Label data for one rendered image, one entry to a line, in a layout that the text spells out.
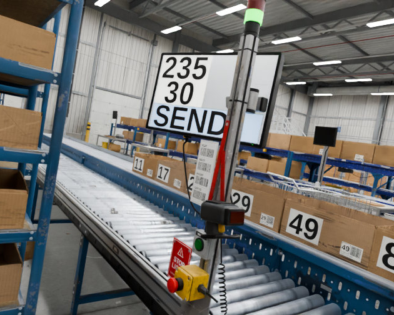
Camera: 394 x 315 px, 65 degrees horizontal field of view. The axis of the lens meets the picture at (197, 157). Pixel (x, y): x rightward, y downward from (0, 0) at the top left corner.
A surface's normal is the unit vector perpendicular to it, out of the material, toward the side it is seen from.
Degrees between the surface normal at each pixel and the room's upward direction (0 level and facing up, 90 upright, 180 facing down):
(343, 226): 90
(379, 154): 90
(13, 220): 90
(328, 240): 91
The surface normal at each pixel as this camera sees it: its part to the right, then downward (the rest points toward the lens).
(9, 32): 0.58, 0.16
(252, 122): -0.52, -0.12
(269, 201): -0.78, -0.11
